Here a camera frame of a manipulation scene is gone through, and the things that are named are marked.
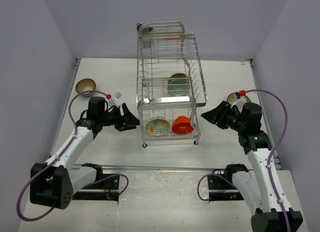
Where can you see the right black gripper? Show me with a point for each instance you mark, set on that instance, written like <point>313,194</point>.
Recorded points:
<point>217,116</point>

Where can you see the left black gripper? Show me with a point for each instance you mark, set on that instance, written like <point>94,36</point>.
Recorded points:
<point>128,118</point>

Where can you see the mint green floral bowl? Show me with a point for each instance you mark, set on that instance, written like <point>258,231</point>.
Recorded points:
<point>178,88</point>

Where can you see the brown ribbed bowl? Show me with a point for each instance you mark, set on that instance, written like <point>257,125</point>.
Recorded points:
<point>86,87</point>

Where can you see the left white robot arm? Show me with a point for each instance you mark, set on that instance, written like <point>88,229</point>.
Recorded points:
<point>53,182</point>

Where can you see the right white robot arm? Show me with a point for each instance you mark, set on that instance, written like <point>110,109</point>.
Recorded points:
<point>270,209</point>

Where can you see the white bowl orange star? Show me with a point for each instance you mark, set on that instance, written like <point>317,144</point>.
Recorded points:
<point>158,126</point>

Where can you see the yellow blue patterned bowl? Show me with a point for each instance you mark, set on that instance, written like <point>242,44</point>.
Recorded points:
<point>177,76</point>

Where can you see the steel cutlery holder cup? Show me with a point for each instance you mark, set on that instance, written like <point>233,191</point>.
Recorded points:
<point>144,33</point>

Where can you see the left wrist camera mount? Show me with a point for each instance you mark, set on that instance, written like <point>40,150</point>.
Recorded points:
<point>112,100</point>

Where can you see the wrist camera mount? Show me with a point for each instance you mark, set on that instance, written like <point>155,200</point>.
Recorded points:
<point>239,101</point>
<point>112,100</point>

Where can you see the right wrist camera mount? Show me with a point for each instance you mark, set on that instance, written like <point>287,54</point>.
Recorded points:
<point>239,101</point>

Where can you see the steel wire dish rack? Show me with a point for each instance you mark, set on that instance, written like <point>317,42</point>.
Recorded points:
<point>173,50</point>

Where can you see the aluminium table rail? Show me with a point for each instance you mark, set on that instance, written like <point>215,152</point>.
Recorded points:
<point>155,169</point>

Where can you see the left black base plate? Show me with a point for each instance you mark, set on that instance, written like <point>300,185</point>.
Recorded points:
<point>107,190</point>

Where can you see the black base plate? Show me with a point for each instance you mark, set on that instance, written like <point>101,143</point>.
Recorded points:
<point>220,190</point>
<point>107,190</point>

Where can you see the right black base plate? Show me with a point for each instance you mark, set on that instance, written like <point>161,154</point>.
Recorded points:
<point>220,190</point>

